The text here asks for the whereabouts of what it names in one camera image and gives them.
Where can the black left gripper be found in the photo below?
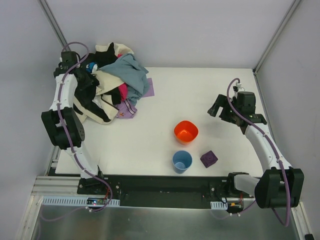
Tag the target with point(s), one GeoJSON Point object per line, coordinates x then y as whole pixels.
{"type": "Point", "coordinates": [83, 75]}

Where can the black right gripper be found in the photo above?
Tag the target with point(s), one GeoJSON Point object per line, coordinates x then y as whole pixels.
{"type": "Point", "coordinates": [224, 110]}

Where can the black cloth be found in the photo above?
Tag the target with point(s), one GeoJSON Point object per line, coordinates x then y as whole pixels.
{"type": "Point", "coordinates": [87, 97]}

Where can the cream canvas cloth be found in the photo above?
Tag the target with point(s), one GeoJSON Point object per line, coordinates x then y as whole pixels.
{"type": "Point", "coordinates": [107, 82]}

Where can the grey blue cloth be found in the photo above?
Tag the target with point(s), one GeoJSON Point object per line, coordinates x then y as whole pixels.
{"type": "Point", "coordinates": [134, 75]}

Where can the magenta pink cloth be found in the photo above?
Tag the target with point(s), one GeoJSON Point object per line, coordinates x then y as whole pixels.
{"type": "Point", "coordinates": [123, 89]}

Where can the lilac purple shirt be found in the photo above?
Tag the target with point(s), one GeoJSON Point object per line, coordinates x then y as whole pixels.
{"type": "Point", "coordinates": [126, 110]}

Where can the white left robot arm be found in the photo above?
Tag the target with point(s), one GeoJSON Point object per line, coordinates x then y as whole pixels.
{"type": "Point", "coordinates": [62, 124]}

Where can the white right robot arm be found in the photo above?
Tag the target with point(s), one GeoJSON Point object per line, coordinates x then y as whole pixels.
{"type": "Point", "coordinates": [281, 184]}

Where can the blue white patterned cloth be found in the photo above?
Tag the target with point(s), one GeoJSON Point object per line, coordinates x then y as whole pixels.
{"type": "Point", "coordinates": [91, 67]}

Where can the orange plastic cup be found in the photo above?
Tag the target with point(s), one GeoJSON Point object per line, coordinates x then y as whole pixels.
{"type": "Point", "coordinates": [185, 132]}

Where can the purple cube block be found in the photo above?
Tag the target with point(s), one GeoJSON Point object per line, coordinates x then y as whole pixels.
{"type": "Point", "coordinates": [208, 159]}

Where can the blue plastic cup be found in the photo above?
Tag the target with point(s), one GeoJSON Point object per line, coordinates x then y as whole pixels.
{"type": "Point", "coordinates": [181, 160]}

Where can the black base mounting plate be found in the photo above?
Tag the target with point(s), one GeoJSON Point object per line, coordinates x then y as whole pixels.
{"type": "Point", "coordinates": [184, 192]}

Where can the left aluminium corner post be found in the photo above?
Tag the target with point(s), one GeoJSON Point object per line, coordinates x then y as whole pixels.
{"type": "Point", "coordinates": [52, 21]}

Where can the aluminium corner post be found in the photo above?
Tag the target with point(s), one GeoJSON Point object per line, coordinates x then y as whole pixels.
{"type": "Point", "coordinates": [52, 21]}
{"type": "Point", "coordinates": [281, 27]}

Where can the right white cable duct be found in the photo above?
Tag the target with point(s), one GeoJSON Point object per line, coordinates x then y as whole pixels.
{"type": "Point", "coordinates": [218, 205]}

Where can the white cable duct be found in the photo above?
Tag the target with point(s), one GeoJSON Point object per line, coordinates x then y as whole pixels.
{"type": "Point", "coordinates": [82, 201]}
{"type": "Point", "coordinates": [218, 205]}

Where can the aluminium frame rail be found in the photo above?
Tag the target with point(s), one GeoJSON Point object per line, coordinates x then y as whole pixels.
{"type": "Point", "coordinates": [51, 184]}

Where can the right aluminium corner post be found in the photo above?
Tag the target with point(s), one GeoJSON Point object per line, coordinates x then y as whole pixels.
{"type": "Point", "coordinates": [281, 27]}

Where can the left white cable duct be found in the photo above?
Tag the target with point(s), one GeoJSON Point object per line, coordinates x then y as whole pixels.
{"type": "Point", "coordinates": [82, 201]}

